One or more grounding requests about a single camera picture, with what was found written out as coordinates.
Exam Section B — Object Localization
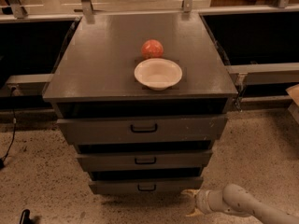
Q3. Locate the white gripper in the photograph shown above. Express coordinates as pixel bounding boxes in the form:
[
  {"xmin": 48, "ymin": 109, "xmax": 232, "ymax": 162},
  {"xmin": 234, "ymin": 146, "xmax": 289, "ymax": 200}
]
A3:
[{"xmin": 181, "ymin": 189, "xmax": 212, "ymax": 217}]

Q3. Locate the red orange ball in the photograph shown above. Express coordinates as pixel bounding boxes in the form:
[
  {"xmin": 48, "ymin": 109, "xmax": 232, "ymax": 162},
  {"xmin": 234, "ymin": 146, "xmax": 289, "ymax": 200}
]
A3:
[{"xmin": 141, "ymin": 39, "xmax": 164, "ymax": 59}]

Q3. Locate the grey middle drawer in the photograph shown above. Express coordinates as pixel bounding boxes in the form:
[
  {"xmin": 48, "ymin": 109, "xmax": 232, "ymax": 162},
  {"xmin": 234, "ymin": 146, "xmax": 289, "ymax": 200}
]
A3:
[{"xmin": 77, "ymin": 150, "xmax": 212, "ymax": 172}]

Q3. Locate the black cable on floor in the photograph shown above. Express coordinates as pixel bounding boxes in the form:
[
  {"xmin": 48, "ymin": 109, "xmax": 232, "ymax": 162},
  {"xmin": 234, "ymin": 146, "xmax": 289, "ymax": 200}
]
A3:
[{"xmin": 0, "ymin": 86, "xmax": 18, "ymax": 170}]

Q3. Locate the black object bottom left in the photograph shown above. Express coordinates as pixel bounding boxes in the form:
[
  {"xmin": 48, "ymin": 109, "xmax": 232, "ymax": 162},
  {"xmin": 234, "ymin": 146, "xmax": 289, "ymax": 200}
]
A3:
[{"xmin": 19, "ymin": 209, "xmax": 32, "ymax": 224}]

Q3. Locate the white bowl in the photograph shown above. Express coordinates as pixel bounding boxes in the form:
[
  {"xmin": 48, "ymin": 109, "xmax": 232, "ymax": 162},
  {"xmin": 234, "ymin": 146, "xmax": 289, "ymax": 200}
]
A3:
[{"xmin": 134, "ymin": 58, "xmax": 182, "ymax": 91}]

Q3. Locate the dark grey drawer cabinet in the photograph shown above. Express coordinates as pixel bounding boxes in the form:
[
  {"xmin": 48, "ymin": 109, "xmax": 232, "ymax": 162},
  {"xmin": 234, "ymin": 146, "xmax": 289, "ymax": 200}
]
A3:
[{"xmin": 42, "ymin": 12, "xmax": 239, "ymax": 185}]

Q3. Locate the metal frame rail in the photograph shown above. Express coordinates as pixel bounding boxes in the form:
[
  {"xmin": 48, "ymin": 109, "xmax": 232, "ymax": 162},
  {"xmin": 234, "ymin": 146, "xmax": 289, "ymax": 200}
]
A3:
[{"xmin": 0, "ymin": 0, "xmax": 298, "ymax": 24}]

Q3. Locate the grey drawer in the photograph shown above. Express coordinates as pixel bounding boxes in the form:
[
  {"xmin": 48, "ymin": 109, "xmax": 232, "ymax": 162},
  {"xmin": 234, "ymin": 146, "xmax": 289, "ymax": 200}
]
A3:
[
  {"xmin": 57, "ymin": 115, "xmax": 227, "ymax": 145},
  {"xmin": 89, "ymin": 167, "xmax": 203, "ymax": 195},
  {"xmin": 77, "ymin": 150, "xmax": 212, "ymax": 172}
]

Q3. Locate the grey top drawer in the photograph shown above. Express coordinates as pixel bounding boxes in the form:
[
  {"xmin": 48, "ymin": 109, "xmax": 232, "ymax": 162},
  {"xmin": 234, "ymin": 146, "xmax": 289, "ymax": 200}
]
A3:
[{"xmin": 57, "ymin": 115, "xmax": 227, "ymax": 145}]

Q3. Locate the cardboard box at right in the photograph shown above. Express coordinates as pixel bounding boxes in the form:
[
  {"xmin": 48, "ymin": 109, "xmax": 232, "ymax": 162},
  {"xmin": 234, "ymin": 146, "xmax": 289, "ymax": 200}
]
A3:
[{"xmin": 286, "ymin": 84, "xmax": 299, "ymax": 124}]

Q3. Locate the grey bottom drawer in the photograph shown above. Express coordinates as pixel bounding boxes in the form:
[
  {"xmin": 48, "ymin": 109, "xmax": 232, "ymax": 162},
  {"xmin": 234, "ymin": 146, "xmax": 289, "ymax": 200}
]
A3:
[{"xmin": 89, "ymin": 167, "xmax": 203, "ymax": 195}]

